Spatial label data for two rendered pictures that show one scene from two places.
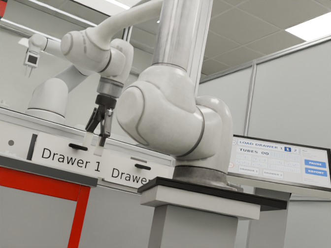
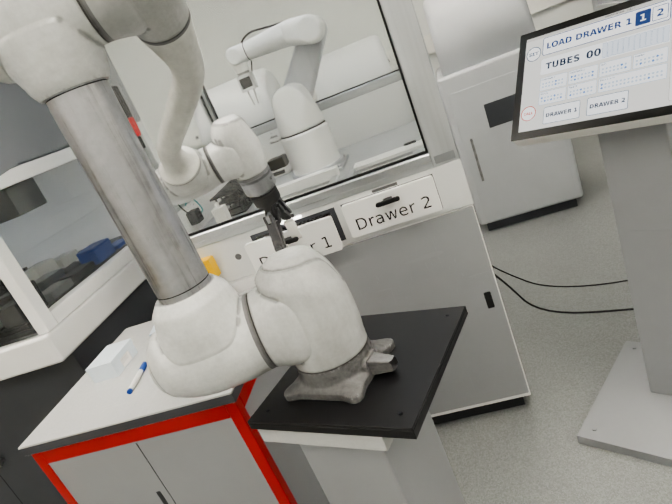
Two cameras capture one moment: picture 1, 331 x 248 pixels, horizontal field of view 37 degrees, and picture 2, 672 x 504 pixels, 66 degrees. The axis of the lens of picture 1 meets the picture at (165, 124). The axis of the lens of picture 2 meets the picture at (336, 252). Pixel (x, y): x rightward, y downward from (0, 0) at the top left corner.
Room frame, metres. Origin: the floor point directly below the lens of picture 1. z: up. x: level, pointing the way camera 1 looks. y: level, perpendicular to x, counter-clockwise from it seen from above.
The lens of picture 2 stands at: (0.81, -0.82, 1.34)
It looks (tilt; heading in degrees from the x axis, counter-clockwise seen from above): 19 degrees down; 44
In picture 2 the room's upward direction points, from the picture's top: 23 degrees counter-clockwise
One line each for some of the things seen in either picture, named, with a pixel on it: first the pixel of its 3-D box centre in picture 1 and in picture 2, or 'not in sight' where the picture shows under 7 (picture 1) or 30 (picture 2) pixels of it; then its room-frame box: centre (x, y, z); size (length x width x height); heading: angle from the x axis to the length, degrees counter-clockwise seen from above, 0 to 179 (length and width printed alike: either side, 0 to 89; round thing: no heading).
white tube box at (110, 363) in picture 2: not in sight; (112, 360); (1.34, 0.72, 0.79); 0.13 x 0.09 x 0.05; 30
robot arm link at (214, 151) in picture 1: (203, 134); (304, 304); (1.40, -0.12, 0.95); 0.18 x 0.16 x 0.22; 134
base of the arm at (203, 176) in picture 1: (205, 182); (344, 360); (1.41, -0.15, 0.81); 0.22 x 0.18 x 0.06; 97
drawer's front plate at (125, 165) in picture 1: (137, 174); (391, 207); (2.04, 0.08, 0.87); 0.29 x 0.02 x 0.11; 119
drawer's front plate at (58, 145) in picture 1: (72, 156); (293, 246); (1.83, 0.32, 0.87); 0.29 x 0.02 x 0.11; 119
